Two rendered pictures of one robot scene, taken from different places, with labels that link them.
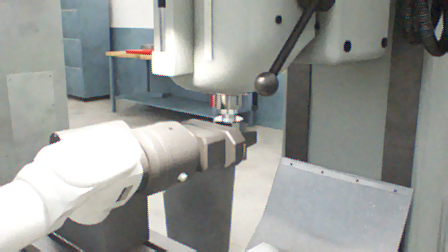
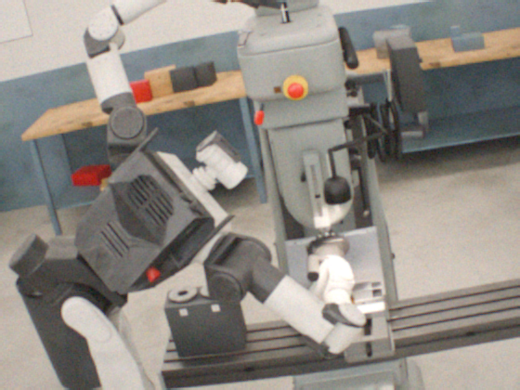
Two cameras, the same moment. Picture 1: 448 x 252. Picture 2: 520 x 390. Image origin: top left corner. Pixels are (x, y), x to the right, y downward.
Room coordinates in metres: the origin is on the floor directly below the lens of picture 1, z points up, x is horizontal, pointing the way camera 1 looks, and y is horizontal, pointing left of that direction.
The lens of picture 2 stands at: (-0.91, 1.36, 2.24)
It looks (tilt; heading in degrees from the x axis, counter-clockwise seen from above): 21 degrees down; 324
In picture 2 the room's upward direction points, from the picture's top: 12 degrees counter-clockwise
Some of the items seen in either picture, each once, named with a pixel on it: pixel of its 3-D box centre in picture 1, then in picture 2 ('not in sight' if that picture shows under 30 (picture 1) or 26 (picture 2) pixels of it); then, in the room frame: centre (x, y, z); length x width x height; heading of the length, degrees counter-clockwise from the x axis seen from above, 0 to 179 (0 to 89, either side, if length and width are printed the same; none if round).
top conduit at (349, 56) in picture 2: not in sight; (345, 45); (0.63, -0.14, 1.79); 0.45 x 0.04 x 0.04; 137
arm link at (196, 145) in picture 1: (185, 151); (328, 256); (0.63, 0.05, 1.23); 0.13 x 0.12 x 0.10; 47
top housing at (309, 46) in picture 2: not in sight; (292, 48); (0.71, -0.02, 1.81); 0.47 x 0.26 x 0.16; 137
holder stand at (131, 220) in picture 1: (96, 193); (205, 318); (0.99, 0.28, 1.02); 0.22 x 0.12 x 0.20; 48
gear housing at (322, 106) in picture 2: not in sight; (301, 90); (0.73, -0.04, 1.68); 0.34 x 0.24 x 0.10; 137
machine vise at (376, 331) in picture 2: not in sight; (365, 314); (0.62, -0.05, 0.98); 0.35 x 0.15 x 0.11; 137
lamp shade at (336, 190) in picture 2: not in sight; (336, 188); (0.51, 0.09, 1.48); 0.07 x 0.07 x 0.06
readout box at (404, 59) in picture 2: not in sight; (407, 72); (0.69, -0.46, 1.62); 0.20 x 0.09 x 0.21; 137
